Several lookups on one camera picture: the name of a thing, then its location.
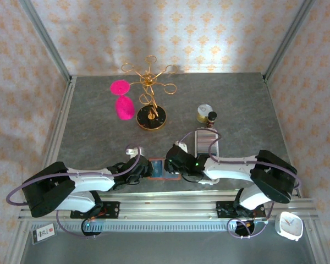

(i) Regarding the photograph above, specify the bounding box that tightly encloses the small black-capped spice bottle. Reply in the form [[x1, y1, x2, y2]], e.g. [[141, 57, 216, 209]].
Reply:
[[207, 111, 218, 129]]

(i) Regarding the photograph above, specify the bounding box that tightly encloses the white perforated tray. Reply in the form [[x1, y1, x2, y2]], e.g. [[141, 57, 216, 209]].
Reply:
[[197, 131, 217, 155]]

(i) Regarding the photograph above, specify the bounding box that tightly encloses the aluminium frame post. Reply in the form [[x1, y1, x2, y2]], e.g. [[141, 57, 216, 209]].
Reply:
[[263, 0, 317, 81], [18, 0, 73, 82]]

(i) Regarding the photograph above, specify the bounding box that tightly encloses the gold tin can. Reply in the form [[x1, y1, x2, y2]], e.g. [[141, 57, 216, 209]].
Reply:
[[195, 103, 214, 123]]

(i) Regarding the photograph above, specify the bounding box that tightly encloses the grey slotted cable duct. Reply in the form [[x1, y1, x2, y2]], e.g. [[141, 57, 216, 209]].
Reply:
[[59, 221, 268, 233]]

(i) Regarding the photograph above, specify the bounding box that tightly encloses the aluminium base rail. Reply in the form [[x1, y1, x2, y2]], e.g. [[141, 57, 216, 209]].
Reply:
[[18, 192, 318, 221]]

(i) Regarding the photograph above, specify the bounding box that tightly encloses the laminated label card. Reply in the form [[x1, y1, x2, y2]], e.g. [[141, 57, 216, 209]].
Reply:
[[30, 224, 57, 245]]

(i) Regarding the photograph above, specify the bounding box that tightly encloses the aluminium table side rail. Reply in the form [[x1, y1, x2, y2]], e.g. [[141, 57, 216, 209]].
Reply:
[[39, 76, 78, 191]]

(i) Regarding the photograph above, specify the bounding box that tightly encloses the pink wine glass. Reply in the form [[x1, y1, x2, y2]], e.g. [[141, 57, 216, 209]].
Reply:
[[109, 79, 135, 120]]

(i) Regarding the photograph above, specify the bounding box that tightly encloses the dark blue credit card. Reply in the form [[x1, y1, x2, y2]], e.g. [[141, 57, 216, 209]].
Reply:
[[151, 161, 163, 178]]

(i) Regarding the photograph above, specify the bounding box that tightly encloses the white alarm clock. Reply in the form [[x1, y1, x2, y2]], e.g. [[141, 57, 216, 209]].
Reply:
[[274, 211, 304, 242]]

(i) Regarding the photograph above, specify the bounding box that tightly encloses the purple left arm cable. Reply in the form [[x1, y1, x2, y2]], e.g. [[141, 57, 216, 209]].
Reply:
[[6, 143, 143, 239]]

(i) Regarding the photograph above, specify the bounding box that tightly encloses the gold wire glass rack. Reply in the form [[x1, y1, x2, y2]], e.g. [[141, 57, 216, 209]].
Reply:
[[120, 54, 178, 131]]

